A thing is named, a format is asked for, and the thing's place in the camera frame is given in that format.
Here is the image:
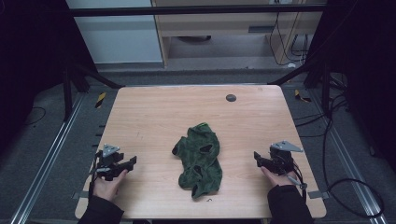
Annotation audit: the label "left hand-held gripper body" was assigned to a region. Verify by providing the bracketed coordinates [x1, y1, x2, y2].
[92, 143, 125, 182]

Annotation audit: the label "black hanging desk cables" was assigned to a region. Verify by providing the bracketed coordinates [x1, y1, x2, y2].
[268, 11, 310, 67]

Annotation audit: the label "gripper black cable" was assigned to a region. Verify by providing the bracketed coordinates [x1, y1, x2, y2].
[284, 160, 308, 202]
[88, 151, 101, 202]

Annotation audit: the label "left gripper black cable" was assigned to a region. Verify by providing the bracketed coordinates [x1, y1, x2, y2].
[88, 151, 101, 202]

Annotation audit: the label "black looped floor cable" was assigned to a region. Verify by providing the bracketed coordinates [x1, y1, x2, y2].
[293, 73, 386, 219]

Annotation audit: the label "dark curtain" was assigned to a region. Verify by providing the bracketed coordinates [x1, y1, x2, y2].
[306, 0, 396, 174]
[0, 0, 94, 153]

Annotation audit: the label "black metal stand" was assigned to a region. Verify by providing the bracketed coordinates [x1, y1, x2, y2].
[266, 57, 332, 118]
[61, 57, 126, 123]

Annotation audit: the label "green crumpled cloth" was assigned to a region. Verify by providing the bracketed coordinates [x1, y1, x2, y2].
[171, 121, 224, 201]

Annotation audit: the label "thin black floor cable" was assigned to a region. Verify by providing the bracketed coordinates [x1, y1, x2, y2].
[23, 105, 48, 127]

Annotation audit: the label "white cabinet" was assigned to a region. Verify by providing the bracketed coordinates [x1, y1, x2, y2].
[65, 0, 164, 65]

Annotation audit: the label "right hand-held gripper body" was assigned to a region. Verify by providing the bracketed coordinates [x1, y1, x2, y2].
[268, 140, 304, 175]

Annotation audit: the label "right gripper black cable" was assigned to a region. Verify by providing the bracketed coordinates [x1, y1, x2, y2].
[284, 160, 308, 202]

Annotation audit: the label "grey table bracket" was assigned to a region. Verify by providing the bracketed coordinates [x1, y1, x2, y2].
[307, 189, 330, 201]
[71, 190, 91, 201]

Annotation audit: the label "light wooden desk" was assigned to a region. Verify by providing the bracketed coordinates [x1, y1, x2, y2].
[150, 0, 325, 68]

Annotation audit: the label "person's right hand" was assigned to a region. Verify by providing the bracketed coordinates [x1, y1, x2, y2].
[260, 165, 297, 188]

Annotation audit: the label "yellow black striped tape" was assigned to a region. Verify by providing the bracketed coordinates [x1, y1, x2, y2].
[293, 89, 312, 104]
[94, 91, 107, 109]

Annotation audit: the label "person's left hand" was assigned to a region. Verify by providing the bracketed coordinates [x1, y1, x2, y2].
[92, 169, 129, 202]

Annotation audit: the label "aluminium floor rail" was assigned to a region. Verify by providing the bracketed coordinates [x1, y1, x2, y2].
[10, 92, 86, 224]
[309, 89, 389, 224]

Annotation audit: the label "black horizontal frame bar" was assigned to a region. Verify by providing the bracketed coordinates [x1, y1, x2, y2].
[65, 4, 329, 18]

